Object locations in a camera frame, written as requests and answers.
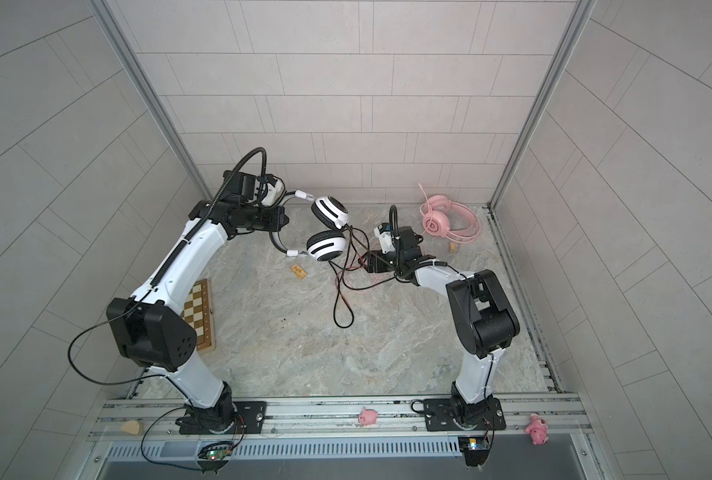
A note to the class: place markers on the pink pig toy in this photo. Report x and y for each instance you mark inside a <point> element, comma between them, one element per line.
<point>368,417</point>
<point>537,429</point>

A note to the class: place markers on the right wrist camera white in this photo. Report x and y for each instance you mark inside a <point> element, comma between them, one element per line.
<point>390,238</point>

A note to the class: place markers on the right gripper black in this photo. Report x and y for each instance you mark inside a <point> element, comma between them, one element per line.
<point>376,256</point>

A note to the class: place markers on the aluminium rail frame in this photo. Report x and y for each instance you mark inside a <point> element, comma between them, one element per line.
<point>308,417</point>

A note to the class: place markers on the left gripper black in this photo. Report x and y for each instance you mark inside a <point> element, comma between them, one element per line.
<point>275,222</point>

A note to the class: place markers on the beige wooden piece on rail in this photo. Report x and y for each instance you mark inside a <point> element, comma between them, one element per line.
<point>132,427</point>

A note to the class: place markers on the black white headphones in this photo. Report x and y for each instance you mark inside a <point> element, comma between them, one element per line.
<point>323,246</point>

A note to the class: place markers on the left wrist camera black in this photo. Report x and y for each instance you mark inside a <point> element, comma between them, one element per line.
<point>240,187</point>

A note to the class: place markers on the pink pig toy right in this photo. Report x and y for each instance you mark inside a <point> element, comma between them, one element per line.
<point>537,429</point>

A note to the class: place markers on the pink headphones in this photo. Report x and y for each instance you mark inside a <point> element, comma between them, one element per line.
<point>436,221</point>

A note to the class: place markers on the circuit board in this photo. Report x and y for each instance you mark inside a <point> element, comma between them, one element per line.
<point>475,450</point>
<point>216,452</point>

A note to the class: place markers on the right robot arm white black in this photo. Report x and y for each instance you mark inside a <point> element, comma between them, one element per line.
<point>485,324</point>

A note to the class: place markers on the right circuit board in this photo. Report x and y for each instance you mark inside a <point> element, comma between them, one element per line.
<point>475,450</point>

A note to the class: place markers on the small wooden block centre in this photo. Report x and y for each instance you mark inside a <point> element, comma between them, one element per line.
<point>298,271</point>

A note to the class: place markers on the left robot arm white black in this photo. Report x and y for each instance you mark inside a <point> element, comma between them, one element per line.
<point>148,327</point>

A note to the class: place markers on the wooden chessboard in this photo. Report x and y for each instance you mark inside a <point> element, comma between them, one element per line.
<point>199,315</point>

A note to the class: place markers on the pink pig toy centre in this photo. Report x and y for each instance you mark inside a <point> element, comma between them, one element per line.
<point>368,417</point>

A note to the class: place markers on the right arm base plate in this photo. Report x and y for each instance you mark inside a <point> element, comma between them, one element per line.
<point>453,414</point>

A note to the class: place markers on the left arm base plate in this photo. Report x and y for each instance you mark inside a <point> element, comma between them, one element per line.
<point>248,417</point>

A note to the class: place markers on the left circuit board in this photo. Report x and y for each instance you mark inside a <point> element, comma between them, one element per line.
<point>216,452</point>

